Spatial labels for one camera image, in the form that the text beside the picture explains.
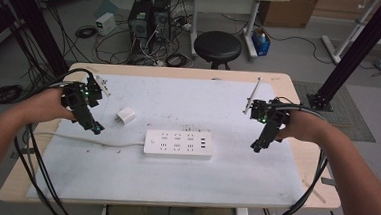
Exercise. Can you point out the blue box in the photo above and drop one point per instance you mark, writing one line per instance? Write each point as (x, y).
(260, 45)

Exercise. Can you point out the black computer tower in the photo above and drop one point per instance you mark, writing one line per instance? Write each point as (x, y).
(161, 17)
(139, 24)

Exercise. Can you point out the black metal post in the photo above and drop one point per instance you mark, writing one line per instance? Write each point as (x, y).
(359, 51)
(33, 21)

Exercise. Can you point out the black round stool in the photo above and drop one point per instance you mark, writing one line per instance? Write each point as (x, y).
(217, 45)

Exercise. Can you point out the white metal stand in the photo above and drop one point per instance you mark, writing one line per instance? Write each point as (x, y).
(348, 35)

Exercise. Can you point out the person's left hand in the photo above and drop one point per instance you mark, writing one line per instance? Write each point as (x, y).
(48, 107)

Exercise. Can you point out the white power strip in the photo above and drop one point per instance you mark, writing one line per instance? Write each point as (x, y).
(178, 144)

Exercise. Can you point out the white power supply box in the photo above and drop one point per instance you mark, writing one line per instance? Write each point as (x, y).
(105, 22)

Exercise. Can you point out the grey floor mat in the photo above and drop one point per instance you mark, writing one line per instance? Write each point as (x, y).
(348, 113)

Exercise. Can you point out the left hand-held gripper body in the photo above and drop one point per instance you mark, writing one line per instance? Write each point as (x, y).
(79, 95)

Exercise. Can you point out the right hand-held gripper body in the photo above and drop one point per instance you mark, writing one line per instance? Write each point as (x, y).
(271, 110)

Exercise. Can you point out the light wooden table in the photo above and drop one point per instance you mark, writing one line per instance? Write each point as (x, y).
(286, 90)

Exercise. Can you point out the cardboard box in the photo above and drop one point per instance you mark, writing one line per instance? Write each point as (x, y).
(291, 10)

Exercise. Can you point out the person's right hand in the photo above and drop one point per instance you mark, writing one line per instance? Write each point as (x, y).
(302, 127)

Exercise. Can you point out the white table mat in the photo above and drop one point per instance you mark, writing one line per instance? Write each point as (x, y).
(174, 180)

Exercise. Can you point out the white charger adapter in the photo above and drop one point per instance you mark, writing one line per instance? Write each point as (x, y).
(126, 115)

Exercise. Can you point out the thin wooden stick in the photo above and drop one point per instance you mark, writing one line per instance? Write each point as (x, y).
(313, 191)

